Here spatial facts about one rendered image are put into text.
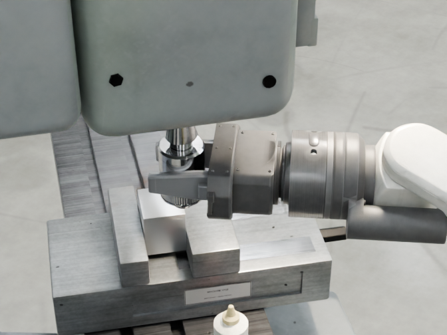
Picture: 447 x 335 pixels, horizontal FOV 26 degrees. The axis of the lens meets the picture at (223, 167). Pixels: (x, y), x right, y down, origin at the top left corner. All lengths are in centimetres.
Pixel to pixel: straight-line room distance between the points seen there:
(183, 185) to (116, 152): 58
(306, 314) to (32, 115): 68
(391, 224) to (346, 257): 176
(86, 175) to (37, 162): 159
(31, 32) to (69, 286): 52
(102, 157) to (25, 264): 122
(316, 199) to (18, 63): 34
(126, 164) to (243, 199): 57
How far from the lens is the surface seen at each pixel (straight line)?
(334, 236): 129
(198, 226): 121
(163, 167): 97
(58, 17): 74
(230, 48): 80
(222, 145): 97
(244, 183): 94
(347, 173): 94
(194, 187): 96
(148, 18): 77
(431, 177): 92
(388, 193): 95
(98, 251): 124
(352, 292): 260
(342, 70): 350
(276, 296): 125
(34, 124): 79
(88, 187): 146
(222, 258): 118
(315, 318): 136
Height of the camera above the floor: 180
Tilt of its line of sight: 37 degrees down
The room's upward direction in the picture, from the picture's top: straight up
